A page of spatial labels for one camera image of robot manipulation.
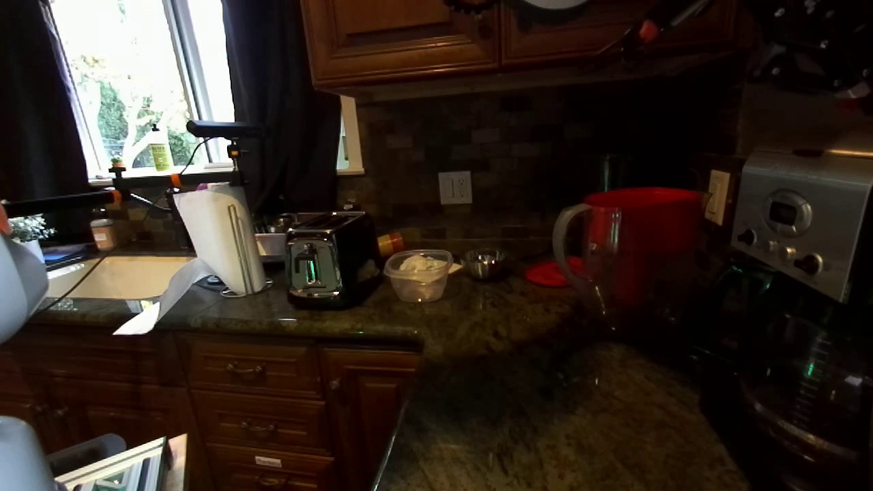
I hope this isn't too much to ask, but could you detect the wooden wall cabinet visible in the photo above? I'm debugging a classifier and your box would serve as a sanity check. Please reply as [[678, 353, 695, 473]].
[[300, 0, 741, 91]]

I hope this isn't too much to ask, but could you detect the white wall socket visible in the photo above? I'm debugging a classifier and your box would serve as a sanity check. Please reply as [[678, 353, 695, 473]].
[[439, 170, 473, 206]]

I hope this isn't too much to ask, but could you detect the paper towel roll on holder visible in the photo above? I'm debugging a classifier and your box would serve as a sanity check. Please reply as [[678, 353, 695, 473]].
[[113, 183, 273, 336]]

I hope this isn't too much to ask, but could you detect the glass coffee carafe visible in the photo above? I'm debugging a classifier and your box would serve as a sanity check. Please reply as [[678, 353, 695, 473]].
[[739, 312, 873, 481]]

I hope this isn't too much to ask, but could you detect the clear plastic container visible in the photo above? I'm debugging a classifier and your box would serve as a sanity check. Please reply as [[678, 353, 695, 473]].
[[383, 250, 454, 303]]

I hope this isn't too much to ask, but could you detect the white switch plate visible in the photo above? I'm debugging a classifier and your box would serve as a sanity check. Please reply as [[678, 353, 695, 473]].
[[704, 168, 731, 226]]

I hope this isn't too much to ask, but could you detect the clear pitcher with red lid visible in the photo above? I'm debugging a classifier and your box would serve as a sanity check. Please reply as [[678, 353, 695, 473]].
[[552, 187, 705, 329]]

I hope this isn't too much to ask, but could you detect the wooden cabinet door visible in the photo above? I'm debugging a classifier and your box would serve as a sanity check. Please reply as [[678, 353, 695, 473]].
[[321, 346, 421, 491]]

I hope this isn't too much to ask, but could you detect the wall cabinet door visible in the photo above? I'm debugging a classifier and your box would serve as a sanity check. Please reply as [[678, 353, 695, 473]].
[[301, 0, 502, 86]]

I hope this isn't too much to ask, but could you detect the small jar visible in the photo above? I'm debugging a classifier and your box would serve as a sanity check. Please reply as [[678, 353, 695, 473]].
[[90, 218, 117, 252]]

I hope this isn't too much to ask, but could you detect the white flower plant in pot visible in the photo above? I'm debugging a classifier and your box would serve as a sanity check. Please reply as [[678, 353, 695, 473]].
[[8, 214, 57, 263]]

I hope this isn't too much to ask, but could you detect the black toaster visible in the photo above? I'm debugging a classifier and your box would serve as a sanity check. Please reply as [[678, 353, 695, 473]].
[[284, 211, 384, 310]]

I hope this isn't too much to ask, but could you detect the orange lid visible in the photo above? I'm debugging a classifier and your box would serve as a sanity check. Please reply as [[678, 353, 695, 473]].
[[524, 257, 586, 288]]

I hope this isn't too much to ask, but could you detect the wooden drawer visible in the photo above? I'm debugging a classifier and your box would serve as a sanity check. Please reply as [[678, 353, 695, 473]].
[[191, 390, 335, 456], [205, 443, 336, 491], [179, 336, 323, 400]]

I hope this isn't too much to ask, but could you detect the green soap bottle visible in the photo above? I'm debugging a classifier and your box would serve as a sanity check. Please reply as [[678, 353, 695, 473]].
[[148, 124, 174, 172]]

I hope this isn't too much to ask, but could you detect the black curtain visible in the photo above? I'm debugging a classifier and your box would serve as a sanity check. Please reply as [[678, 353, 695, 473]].
[[222, 0, 342, 215], [0, 0, 93, 243]]

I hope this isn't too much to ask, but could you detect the small metal bowl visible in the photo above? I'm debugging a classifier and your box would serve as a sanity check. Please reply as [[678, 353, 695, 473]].
[[463, 248, 509, 281]]

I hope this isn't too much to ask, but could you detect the sink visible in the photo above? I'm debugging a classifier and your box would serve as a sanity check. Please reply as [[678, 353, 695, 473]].
[[44, 254, 200, 301]]

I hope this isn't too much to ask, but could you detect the window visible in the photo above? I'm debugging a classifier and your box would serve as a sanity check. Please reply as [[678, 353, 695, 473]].
[[49, 0, 365, 179]]

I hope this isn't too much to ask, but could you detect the silver coffee maker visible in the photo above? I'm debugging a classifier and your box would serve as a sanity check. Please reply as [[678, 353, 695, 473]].
[[694, 146, 873, 491]]

